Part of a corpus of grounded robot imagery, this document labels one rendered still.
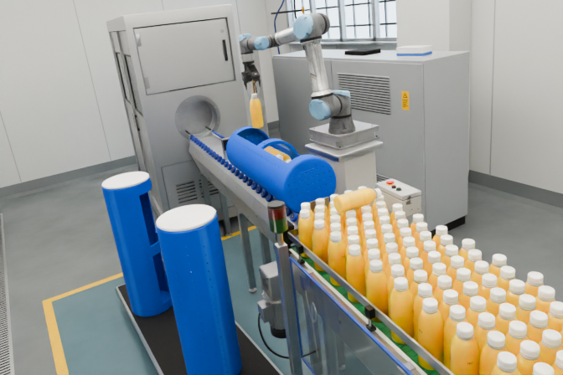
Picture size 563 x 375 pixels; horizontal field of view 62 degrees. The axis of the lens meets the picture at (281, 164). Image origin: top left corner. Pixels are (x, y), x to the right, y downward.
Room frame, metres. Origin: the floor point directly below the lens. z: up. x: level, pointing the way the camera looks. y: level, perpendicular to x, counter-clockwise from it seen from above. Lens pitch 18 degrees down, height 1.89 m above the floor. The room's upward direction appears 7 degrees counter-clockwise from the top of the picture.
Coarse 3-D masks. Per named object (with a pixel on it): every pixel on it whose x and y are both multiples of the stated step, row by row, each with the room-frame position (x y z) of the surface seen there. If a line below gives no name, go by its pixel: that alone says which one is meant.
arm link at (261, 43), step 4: (260, 36) 2.72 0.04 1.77; (264, 36) 2.76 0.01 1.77; (268, 36) 2.78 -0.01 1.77; (248, 40) 2.75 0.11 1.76; (252, 40) 2.73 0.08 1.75; (256, 40) 2.70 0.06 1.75; (260, 40) 2.69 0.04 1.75; (264, 40) 2.70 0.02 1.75; (268, 40) 2.73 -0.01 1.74; (248, 44) 2.75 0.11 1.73; (252, 44) 2.72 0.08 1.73; (256, 44) 2.70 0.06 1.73; (260, 44) 2.69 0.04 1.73; (264, 44) 2.70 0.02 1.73; (268, 44) 2.72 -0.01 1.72; (248, 48) 2.76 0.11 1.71; (252, 48) 2.73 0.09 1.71; (256, 48) 2.71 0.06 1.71; (260, 48) 2.70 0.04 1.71; (264, 48) 2.70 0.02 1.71; (268, 48) 2.78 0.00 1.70
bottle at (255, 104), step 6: (252, 102) 2.77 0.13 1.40; (258, 102) 2.77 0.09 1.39; (252, 108) 2.76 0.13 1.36; (258, 108) 2.76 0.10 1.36; (252, 114) 2.77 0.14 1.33; (258, 114) 2.76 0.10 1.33; (252, 120) 2.77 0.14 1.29; (258, 120) 2.76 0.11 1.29; (252, 126) 2.78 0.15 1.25; (258, 126) 2.76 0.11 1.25
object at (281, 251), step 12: (276, 252) 1.51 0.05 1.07; (288, 264) 1.50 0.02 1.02; (288, 276) 1.50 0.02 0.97; (288, 288) 1.50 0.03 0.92; (288, 300) 1.50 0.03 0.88; (288, 312) 1.49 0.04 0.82; (288, 324) 1.49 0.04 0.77; (288, 336) 1.50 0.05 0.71; (288, 348) 1.51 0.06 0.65; (300, 360) 1.50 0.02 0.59; (300, 372) 1.50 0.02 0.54
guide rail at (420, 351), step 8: (288, 232) 1.85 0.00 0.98; (296, 240) 1.77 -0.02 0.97; (304, 248) 1.70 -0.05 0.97; (312, 256) 1.63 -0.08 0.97; (320, 264) 1.58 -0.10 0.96; (328, 272) 1.52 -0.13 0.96; (336, 280) 1.47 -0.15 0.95; (344, 280) 1.42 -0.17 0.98; (344, 288) 1.42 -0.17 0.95; (352, 288) 1.37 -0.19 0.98; (360, 296) 1.32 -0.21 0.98; (368, 304) 1.28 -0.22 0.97; (376, 312) 1.24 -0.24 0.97; (384, 320) 1.20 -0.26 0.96; (392, 328) 1.17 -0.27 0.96; (400, 328) 1.14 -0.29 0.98; (400, 336) 1.13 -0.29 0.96; (408, 336) 1.10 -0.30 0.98; (408, 344) 1.10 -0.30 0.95; (416, 344) 1.07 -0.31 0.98; (416, 352) 1.07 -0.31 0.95; (424, 352) 1.04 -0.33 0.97; (432, 360) 1.01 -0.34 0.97; (440, 368) 0.98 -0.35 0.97
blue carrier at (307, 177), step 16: (240, 128) 2.85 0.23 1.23; (256, 128) 2.85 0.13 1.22; (240, 144) 2.64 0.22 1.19; (256, 144) 2.89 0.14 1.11; (272, 144) 2.44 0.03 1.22; (288, 144) 2.47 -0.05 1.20; (240, 160) 2.56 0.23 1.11; (256, 160) 2.36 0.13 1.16; (272, 160) 2.22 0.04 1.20; (304, 160) 2.06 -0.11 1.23; (320, 160) 2.09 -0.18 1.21; (256, 176) 2.33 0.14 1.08; (272, 176) 2.14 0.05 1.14; (288, 176) 2.03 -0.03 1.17; (304, 176) 2.06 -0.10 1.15; (320, 176) 2.09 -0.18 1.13; (272, 192) 2.16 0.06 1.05; (288, 192) 2.02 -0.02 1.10; (304, 192) 2.05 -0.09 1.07; (320, 192) 2.09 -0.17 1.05
